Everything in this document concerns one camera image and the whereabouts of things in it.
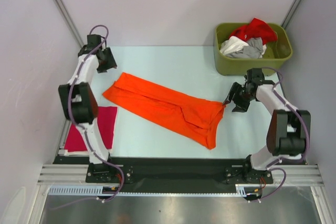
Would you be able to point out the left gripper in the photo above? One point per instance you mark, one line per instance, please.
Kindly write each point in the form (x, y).
(112, 63)

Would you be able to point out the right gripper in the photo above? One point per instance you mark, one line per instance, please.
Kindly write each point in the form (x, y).
(236, 87)

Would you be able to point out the orange t-shirt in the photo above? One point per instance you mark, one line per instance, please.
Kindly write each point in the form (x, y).
(188, 116)

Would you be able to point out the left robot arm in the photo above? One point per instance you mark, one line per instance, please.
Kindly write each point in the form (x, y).
(92, 128)

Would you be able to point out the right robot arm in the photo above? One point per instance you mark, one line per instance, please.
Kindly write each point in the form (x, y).
(288, 136)

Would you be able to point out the folded magenta t-shirt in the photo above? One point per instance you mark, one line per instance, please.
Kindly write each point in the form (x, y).
(107, 116)

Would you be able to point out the grey t-shirt in bin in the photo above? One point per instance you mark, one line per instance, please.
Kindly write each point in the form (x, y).
(255, 50)

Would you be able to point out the white t-shirt in bin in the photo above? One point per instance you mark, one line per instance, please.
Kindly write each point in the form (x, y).
(232, 45)

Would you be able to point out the olive green plastic bin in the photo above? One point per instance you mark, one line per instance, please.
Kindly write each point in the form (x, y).
(276, 54)

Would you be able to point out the red t-shirt in bin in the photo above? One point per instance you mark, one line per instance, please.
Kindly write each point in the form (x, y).
(255, 29)

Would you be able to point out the left aluminium corner post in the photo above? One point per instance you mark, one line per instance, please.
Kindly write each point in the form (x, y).
(69, 22)

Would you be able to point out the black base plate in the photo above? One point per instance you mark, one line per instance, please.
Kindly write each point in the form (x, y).
(170, 175)

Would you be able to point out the aluminium frame rail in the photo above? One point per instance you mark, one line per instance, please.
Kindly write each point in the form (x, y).
(68, 174)

